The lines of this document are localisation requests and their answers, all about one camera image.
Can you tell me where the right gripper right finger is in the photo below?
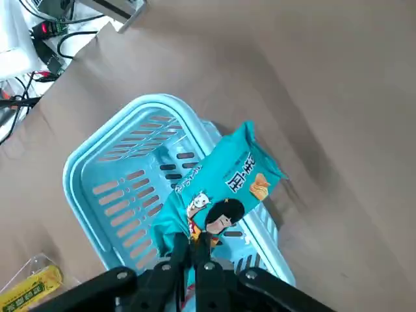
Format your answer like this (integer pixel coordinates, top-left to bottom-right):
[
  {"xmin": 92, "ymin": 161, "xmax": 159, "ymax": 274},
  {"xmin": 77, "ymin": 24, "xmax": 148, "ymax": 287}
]
[{"xmin": 194, "ymin": 232, "xmax": 335, "ymax": 312}]

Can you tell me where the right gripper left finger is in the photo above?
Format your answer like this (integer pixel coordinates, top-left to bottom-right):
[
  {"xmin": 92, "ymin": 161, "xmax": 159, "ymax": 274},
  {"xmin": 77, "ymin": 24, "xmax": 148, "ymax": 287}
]
[{"xmin": 31, "ymin": 232, "xmax": 192, "ymax": 312}]

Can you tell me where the teal chips bag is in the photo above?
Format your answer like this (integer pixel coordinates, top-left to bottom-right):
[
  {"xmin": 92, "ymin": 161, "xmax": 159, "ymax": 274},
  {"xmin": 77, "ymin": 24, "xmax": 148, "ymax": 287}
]
[{"xmin": 152, "ymin": 120, "xmax": 289, "ymax": 257}]

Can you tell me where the yellow label drink bottle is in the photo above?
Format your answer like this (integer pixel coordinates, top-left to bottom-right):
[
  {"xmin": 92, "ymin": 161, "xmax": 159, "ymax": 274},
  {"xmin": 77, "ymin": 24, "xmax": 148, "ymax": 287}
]
[{"xmin": 0, "ymin": 265, "xmax": 65, "ymax": 312}]

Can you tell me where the clear acrylic bottle tray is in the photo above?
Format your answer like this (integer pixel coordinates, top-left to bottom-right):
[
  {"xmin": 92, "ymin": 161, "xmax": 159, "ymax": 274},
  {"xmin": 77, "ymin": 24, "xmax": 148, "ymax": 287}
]
[{"xmin": 0, "ymin": 252, "xmax": 82, "ymax": 303}]

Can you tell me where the light blue plastic basket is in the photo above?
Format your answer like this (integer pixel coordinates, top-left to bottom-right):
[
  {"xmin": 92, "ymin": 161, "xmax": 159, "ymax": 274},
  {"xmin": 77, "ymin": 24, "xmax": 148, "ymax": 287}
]
[{"xmin": 62, "ymin": 94, "xmax": 296, "ymax": 287}]

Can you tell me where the circuit board with red light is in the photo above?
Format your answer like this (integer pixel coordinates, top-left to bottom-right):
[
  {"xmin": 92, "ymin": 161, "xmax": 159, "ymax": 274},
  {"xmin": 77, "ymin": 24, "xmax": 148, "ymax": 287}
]
[{"xmin": 32, "ymin": 18, "xmax": 69, "ymax": 40}]

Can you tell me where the aluminium profile post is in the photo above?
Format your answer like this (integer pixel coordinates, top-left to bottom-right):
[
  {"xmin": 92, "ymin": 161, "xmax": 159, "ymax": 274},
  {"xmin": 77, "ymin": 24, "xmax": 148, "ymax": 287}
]
[{"xmin": 79, "ymin": 0, "xmax": 149, "ymax": 34}]

